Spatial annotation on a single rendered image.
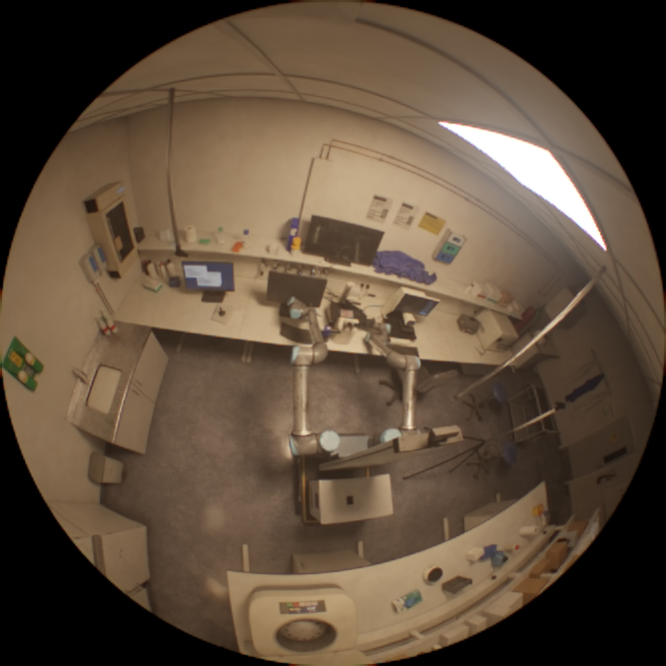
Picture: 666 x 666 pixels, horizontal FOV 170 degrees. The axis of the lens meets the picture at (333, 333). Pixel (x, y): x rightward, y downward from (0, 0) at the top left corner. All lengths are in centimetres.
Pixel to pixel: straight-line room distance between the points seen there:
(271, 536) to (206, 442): 120
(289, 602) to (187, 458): 177
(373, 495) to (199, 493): 173
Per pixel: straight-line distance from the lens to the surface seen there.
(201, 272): 229
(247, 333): 219
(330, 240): 220
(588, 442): 662
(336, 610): 167
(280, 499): 253
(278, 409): 263
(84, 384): 268
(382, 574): 198
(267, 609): 163
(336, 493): 175
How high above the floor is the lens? 252
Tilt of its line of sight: 50 degrees down
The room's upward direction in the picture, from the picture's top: 23 degrees clockwise
